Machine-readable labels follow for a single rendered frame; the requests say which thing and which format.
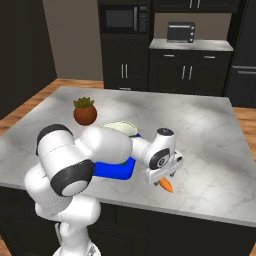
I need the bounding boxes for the dark tall cupboard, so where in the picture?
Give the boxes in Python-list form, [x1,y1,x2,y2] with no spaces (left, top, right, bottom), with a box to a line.
[99,32,150,92]

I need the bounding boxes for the dark fridge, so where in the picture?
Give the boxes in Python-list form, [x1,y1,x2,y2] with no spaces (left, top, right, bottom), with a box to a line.
[225,0,256,109]

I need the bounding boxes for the dark island cupboards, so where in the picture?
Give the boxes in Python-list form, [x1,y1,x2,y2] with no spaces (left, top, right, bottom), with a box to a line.
[0,185,256,256]

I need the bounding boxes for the brown potted green plant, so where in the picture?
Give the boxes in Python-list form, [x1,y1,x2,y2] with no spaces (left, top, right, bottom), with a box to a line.
[72,96,98,127]

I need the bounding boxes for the black microwave oven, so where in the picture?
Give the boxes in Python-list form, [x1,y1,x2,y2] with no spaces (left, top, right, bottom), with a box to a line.
[98,3,150,35]

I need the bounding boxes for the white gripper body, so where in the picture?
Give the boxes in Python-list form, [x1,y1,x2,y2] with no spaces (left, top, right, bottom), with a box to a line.
[144,161,178,186]

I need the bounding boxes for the pale green bowl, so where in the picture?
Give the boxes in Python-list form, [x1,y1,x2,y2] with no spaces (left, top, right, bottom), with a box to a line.
[98,120,139,138]

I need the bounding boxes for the orange carrot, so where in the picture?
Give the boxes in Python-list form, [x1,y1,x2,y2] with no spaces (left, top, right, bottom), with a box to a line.
[158,177,175,194]

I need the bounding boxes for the dark base cupboards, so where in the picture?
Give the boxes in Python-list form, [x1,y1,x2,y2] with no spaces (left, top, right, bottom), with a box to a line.
[147,48,233,98]

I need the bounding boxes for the grey toaster oven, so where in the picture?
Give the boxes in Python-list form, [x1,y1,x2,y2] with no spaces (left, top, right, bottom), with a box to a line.
[166,21,197,44]

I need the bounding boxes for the dark tall side cupboards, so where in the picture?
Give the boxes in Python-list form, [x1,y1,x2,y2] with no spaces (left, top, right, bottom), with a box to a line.
[0,0,58,120]

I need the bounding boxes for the dark wall cupboards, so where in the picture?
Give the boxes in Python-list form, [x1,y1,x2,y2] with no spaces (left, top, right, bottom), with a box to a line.
[151,0,240,15]

